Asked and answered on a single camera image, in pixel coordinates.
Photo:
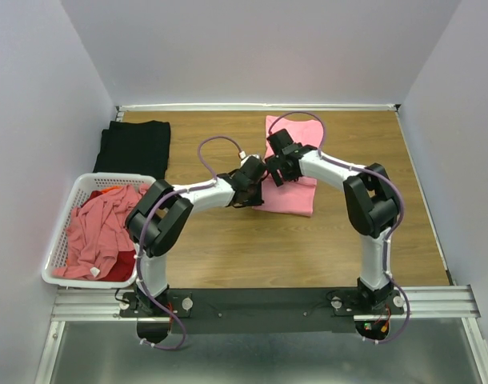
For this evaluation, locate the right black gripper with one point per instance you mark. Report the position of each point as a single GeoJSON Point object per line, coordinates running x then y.
{"type": "Point", "coordinates": [273, 163]}

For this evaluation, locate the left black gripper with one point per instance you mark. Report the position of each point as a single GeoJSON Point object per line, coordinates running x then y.
{"type": "Point", "coordinates": [257, 201]}

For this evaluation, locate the pink t shirt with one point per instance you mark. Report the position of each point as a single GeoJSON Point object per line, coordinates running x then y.
{"type": "Point", "coordinates": [295, 198]}

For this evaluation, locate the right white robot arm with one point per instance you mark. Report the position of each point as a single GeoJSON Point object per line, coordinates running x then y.
{"type": "Point", "coordinates": [373, 203]}

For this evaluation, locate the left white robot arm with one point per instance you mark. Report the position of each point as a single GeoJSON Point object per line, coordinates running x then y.
{"type": "Point", "coordinates": [158, 219]}

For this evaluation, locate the folded black t shirt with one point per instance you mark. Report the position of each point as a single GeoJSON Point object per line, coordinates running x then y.
{"type": "Point", "coordinates": [135, 148]}

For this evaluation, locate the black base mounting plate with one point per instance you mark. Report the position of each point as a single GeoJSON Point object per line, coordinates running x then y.
{"type": "Point", "coordinates": [261, 310]}

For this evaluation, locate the red t shirt in basket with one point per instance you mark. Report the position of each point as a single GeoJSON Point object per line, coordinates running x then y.
{"type": "Point", "coordinates": [124, 266]}

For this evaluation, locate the salmon t shirt in basket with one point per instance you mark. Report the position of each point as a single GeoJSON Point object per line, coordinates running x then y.
{"type": "Point", "coordinates": [97, 234]}

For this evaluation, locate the white plastic laundry basket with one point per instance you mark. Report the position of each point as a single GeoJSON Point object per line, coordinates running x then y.
{"type": "Point", "coordinates": [81, 190]}

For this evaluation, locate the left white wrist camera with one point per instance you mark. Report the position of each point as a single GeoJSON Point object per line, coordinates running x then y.
{"type": "Point", "coordinates": [244, 157]}

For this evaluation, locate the aluminium frame rail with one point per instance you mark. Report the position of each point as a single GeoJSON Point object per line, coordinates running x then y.
{"type": "Point", "coordinates": [256, 106]}

